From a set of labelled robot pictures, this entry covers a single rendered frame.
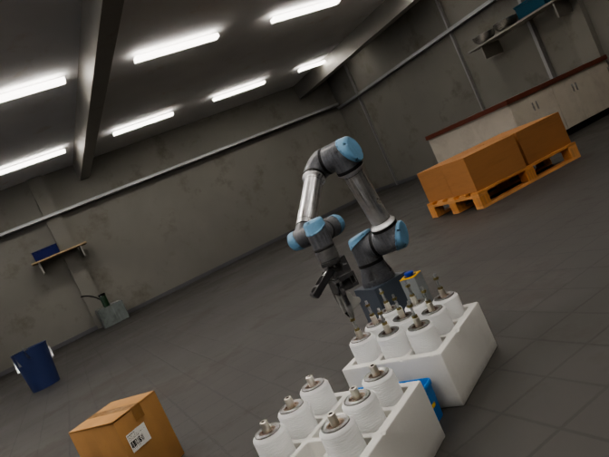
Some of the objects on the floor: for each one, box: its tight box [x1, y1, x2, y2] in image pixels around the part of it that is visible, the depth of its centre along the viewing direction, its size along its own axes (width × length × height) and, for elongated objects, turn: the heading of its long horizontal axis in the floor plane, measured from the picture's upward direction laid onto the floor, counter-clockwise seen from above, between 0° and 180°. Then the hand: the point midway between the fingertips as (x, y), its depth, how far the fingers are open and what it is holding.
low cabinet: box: [425, 54, 609, 163], centre depth 805 cm, size 170×215×79 cm
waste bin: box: [10, 340, 60, 394], centre depth 621 cm, size 46×41×52 cm
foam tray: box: [290, 381, 445, 457], centre depth 149 cm, size 39×39×18 cm
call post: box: [400, 272, 433, 302], centre depth 219 cm, size 7×7×31 cm
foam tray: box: [343, 302, 498, 408], centre depth 192 cm, size 39×39×18 cm
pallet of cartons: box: [417, 112, 581, 219], centre depth 538 cm, size 134×96×48 cm
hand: (348, 315), depth 188 cm, fingers open, 3 cm apart
